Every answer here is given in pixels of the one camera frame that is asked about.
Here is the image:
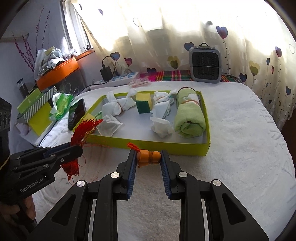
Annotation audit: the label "white paper tissue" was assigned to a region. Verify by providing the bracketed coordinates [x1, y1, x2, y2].
[150, 116, 174, 138]

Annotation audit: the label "black smartphone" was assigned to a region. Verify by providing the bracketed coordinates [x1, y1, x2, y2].
[68, 98, 86, 131]

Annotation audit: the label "green wipes packet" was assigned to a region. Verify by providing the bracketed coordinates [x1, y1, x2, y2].
[48, 93, 74, 121]

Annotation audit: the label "pink printed packet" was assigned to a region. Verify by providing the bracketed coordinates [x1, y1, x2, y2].
[129, 77, 151, 88]

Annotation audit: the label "black usb cable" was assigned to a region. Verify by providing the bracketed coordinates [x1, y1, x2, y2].
[38, 85, 93, 148]

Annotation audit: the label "green box lid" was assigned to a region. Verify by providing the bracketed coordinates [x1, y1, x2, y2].
[17, 88, 43, 114]

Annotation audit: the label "yellow green sponge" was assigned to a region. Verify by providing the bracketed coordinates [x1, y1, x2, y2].
[80, 113, 97, 122]
[135, 92, 153, 114]

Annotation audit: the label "glass jar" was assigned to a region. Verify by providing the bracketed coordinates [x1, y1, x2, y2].
[17, 79, 29, 99]

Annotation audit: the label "heart print curtain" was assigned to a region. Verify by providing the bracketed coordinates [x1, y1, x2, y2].
[69, 0, 296, 130]

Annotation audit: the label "orange window sill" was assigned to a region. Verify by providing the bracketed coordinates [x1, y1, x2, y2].
[76, 50, 95, 61]

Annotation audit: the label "small grey heater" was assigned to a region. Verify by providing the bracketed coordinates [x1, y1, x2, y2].
[188, 43, 223, 84]

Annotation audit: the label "white flat box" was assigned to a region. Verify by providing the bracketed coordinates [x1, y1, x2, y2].
[15, 120, 47, 147]

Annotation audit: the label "yellow-green carton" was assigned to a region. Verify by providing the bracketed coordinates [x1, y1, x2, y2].
[28, 102, 55, 137]

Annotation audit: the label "black charger adapter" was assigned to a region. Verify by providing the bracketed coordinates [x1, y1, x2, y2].
[100, 67, 113, 82]

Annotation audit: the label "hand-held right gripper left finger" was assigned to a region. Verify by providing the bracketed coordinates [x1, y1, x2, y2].
[30, 150, 139, 241]

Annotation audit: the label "yellow-green shallow box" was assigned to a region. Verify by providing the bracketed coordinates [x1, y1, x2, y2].
[73, 90, 211, 157]

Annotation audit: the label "striped gift box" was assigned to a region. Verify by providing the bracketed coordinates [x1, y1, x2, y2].
[23, 86, 58, 122]

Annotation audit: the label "window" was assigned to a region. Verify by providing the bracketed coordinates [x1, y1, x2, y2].
[60, 0, 93, 53]

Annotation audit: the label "small white cloth bundle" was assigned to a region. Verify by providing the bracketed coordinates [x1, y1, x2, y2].
[150, 90, 178, 119]

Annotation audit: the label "pink flower branches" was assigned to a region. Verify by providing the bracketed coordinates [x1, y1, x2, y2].
[11, 7, 51, 73]

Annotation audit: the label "red string bundle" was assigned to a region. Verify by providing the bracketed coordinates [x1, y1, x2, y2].
[61, 118, 104, 182]

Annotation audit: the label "large white cloth bundle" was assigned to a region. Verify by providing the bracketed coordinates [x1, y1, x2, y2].
[102, 88, 137, 117]

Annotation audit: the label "pile of packets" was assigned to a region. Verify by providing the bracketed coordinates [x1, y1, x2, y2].
[35, 47, 78, 77]

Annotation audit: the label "plaid cloth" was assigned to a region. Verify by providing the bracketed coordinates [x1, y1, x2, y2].
[139, 70, 246, 83]

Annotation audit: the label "person's left hand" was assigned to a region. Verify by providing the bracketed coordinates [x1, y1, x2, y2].
[0, 195, 37, 229]

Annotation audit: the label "orange curved shelf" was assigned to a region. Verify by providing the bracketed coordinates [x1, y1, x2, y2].
[36, 57, 80, 91]

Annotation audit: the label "green towel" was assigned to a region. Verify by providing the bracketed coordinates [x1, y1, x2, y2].
[174, 87, 206, 139]

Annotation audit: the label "white power strip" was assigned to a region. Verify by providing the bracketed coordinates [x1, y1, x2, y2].
[93, 72, 139, 88]

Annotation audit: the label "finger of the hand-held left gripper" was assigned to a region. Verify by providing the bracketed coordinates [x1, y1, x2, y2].
[9, 142, 75, 161]
[13, 146, 83, 177]

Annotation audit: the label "black charger cable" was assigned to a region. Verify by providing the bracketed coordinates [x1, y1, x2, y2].
[102, 56, 123, 77]

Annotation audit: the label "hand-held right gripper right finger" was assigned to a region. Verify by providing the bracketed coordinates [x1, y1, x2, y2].
[160, 150, 270, 241]

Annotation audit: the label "white tea sachet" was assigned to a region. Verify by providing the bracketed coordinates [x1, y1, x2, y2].
[97, 115, 123, 137]

